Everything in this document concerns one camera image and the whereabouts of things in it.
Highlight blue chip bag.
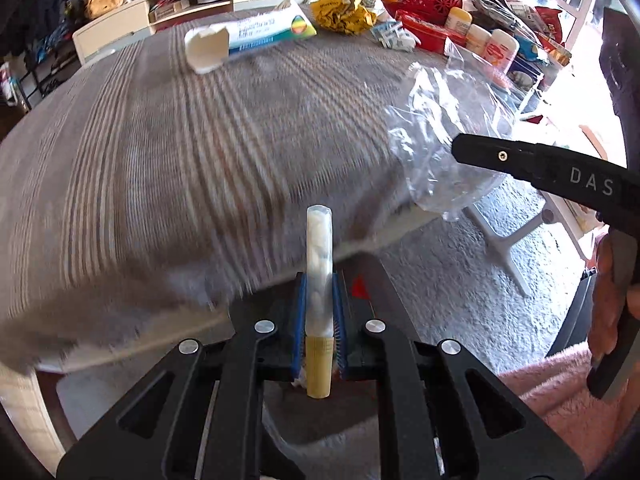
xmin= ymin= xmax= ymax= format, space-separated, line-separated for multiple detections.
xmin=517 ymin=35 xmax=544 ymax=64

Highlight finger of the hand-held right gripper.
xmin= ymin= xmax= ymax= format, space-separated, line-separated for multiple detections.
xmin=451 ymin=132 xmax=539 ymax=182

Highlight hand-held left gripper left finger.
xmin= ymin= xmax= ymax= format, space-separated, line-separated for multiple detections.
xmin=57 ymin=272 xmax=307 ymax=480

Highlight pile of snack bags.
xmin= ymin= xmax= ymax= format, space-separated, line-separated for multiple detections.
xmin=470 ymin=0 xmax=574 ymax=68

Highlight clear plastic bag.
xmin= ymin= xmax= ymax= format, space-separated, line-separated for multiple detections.
xmin=387 ymin=40 xmax=518 ymax=223

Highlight cream television stand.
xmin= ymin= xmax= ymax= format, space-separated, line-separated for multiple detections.
xmin=72 ymin=0 xmax=314 ymax=66

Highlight grey plaid tablecloth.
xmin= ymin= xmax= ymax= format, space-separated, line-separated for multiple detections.
xmin=0 ymin=7 xmax=501 ymax=376

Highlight small white bottle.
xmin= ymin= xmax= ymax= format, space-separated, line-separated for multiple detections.
xmin=465 ymin=24 xmax=493 ymax=57

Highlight white tube with yellow cap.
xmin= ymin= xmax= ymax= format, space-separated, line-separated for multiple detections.
xmin=304 ymin=205 xmax=334 ymax=400

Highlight shoe rack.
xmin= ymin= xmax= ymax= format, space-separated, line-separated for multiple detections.
xmin=0 ymin=25 xmax=81 ymax=111

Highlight white side table frame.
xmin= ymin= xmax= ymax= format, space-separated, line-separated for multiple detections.
xmin=465 ymin=195 xmax=547 ymax=297

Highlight grey shaggy rug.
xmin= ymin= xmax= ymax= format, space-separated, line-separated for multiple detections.
xmin=55 ymin=175 xmax=601 ymax=480

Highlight dark hanging coats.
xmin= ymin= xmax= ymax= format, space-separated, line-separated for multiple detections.
xmin=0 ymin=0 xmax=86 ymax=56

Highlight person's right hand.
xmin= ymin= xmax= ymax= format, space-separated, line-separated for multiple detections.
xmin=587 ymin=232 xmax=621 ymax=363

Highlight crumpled yellow wrapper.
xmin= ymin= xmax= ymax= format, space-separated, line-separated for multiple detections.
xmin=310 ymin=0 xmax=387 ymax=36

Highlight pink fleece garment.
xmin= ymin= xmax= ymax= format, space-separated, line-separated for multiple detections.
xmin=500 ymin=345 xmax=640 ymax=476

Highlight white bottle red label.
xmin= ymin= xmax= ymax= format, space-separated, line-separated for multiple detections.
xmin=487 ymin=29 xmax=521 ymax=69

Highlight yellow lid jar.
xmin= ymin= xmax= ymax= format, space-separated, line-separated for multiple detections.
xmin=445 ymin=7 xmax=473 ymax=34

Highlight white green toothpaste box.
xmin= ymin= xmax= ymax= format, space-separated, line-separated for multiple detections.
xmin=184 ymin=0 xmax=318 ymax=75

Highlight cardboard box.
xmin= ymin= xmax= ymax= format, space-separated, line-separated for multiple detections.
xmin=150 ymin=0 xmax=191 ymax=21

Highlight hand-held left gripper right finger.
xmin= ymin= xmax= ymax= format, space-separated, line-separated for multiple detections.
xmin=332 ymin=255 xmax=586 ymax=480

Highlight blue white small wrappers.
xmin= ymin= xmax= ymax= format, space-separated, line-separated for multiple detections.
xmin=370 ymin=20 xmax=421 ymax=54

